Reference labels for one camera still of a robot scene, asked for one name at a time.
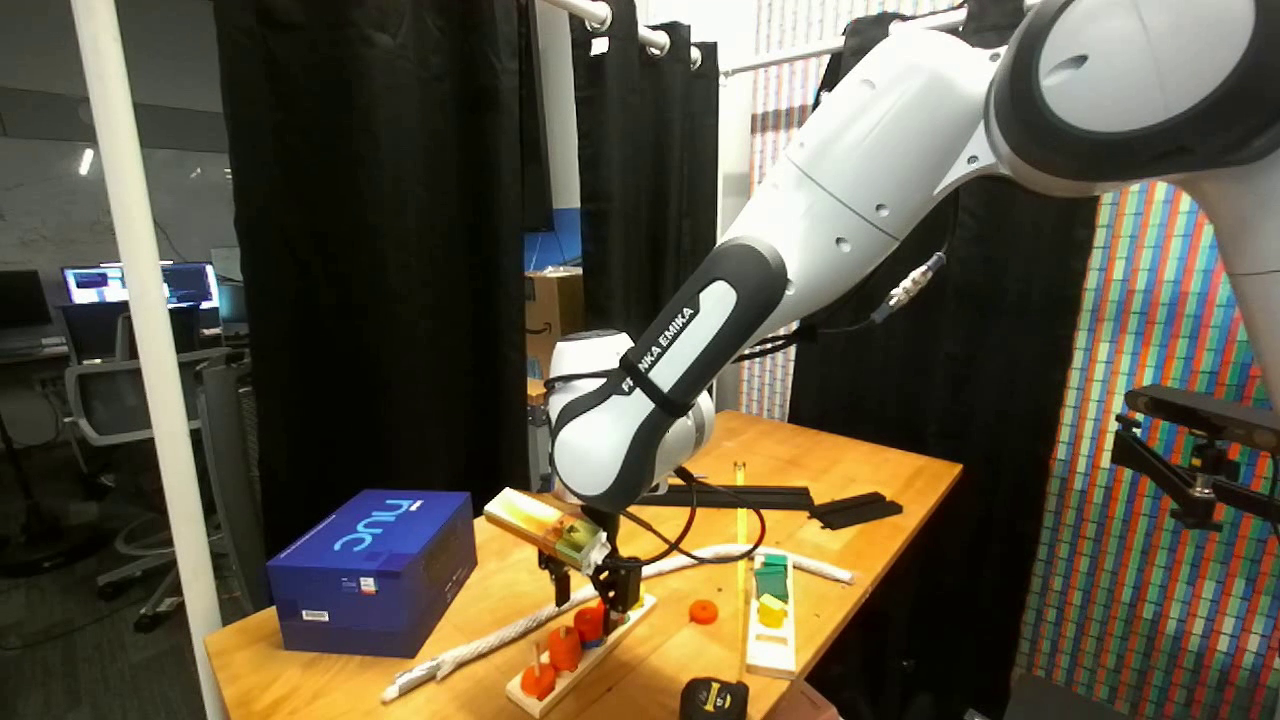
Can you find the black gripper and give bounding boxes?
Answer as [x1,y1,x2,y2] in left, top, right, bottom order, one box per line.
[536,499,648,621]

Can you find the white peg board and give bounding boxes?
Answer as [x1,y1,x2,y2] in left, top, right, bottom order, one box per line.
[502,593,660,720]

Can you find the white flexible tube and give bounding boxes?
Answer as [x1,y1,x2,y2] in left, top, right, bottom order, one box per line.
[380,541,855,706]

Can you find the white shape sorter board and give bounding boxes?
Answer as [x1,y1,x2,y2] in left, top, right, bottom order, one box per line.
[739,549,805,681]

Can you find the blue cardboard box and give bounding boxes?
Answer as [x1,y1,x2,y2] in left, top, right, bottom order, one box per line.
[263,484,479,658]

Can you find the brown cardboard box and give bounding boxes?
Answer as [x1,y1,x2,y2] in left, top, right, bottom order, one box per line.
[520,262,589,384]

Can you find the black curtain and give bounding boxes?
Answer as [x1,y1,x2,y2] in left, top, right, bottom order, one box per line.
[214,0,558,554]
[786,0,1103,720]
[574,0,725,414]

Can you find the grey office chair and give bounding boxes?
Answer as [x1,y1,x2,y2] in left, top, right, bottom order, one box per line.
[58,337,263,632]

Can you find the white pole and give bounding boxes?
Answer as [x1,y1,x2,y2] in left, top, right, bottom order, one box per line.
[67,0,229,720]

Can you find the computer monitor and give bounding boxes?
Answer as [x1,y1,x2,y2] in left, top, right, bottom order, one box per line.
[61,255,225,312]

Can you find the colourful patterned panel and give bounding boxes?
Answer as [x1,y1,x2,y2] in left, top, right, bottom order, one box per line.
[1011,177,1280,720]

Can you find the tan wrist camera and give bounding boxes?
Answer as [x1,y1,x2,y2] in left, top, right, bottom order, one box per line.
[479,484,618,571]

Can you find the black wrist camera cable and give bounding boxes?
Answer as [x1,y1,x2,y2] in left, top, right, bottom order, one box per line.
[618,464,776,593]

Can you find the black metal rail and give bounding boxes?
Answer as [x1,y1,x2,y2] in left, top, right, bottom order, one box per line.
[636,480,907,532]

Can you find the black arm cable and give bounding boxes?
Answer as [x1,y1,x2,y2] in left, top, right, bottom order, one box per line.
[731,248,954,367]

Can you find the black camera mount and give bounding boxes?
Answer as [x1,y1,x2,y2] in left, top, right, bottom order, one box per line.
[1114,379,1280,534]

